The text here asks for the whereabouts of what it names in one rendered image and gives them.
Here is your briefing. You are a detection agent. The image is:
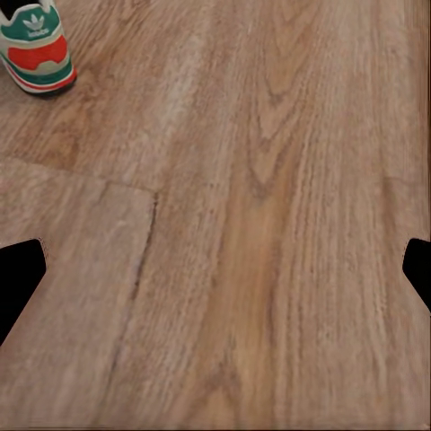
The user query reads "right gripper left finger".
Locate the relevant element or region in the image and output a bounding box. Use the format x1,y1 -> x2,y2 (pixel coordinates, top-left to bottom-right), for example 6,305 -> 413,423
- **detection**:
0,239 -> 47,346

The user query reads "gym shoe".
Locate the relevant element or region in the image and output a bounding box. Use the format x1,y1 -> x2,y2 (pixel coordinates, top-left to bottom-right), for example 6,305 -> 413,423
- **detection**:
0,0 -> 77,96

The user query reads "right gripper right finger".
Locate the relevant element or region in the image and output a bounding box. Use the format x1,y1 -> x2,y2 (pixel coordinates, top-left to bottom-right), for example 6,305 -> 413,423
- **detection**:
402,238 -> 431,311

